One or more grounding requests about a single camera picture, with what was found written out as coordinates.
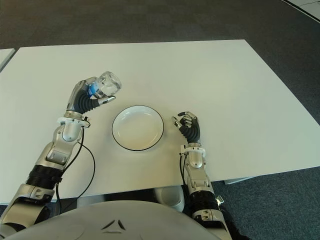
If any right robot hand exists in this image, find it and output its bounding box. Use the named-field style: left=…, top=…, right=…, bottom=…
left=171, top=111, right=202, bottom=145

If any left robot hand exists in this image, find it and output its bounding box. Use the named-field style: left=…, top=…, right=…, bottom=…
left=66, top=76, right=117, bottom=117

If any clear water bottle blue cap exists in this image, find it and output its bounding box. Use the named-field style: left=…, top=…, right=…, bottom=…
left=87, top=71, right=123, bottom=100

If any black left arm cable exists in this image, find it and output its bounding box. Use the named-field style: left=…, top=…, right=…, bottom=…
left=55, top=124, right=96, bottom=216

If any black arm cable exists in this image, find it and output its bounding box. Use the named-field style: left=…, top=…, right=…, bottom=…
left=55, top=124, right=96, bottom=216
left=178, top=152, right=191, bottom=187

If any neighbouring white table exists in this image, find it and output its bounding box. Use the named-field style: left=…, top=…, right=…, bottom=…
left=0, top=48, right=16, bottom=73

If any robot torso shell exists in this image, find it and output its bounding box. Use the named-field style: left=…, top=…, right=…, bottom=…
left=4, top=200, right=225, bottom=240

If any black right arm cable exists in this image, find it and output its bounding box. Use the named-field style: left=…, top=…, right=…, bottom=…
left=178, top=152, right=191, bottom=187

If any white plate black rim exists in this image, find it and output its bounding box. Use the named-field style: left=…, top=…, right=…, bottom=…
left=111, top=104, right=165, bottom=152

